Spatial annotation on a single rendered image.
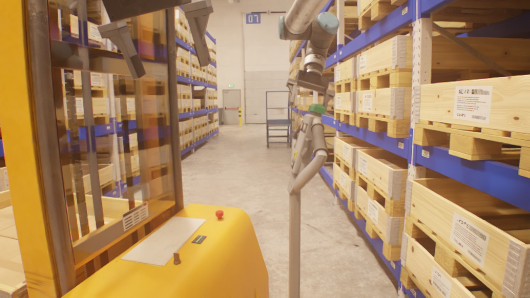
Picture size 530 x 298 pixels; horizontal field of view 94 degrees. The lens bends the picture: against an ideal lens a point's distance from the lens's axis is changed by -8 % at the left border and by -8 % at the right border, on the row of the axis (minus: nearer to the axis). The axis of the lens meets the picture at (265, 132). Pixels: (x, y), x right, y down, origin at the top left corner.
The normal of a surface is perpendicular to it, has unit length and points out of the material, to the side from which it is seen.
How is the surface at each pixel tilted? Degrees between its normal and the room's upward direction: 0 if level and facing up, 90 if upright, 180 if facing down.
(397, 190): 90
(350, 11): 90
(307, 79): 62
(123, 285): 0
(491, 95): 90
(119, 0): 113
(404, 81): 90
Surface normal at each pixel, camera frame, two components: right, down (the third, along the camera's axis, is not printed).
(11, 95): -0.24, 0.12
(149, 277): -0.01, -0.99
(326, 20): 0.20, -0.39
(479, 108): -1.00, 0.02
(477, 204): -0.01, 0.12
